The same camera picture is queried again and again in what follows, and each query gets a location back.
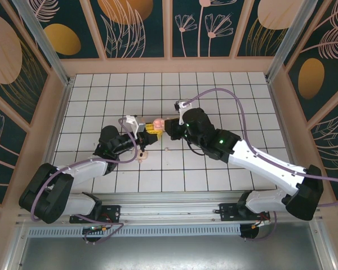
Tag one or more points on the round pink charging case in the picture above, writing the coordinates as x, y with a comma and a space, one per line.
159, 123

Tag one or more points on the pink square part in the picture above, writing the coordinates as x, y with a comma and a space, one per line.
143, 154

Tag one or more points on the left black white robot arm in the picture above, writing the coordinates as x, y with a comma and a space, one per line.
81, 171

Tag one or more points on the small green circuit board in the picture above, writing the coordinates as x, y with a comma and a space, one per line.
94, 229

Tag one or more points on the grey sheet metal tray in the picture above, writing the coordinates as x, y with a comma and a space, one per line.
169, 253

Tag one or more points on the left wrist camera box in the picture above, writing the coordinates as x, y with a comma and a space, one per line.
136, 123

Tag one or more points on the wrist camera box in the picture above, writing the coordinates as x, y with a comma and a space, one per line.
181, 105
136, 123

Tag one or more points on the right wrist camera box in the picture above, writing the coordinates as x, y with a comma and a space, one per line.
181, 105

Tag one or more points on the aluminium side rail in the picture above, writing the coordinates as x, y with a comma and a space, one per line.
279, 112
61, 112

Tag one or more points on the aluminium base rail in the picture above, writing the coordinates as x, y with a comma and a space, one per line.
169, 208

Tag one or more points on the aluminium corner post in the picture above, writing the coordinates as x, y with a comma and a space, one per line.
39, 33
287, 36

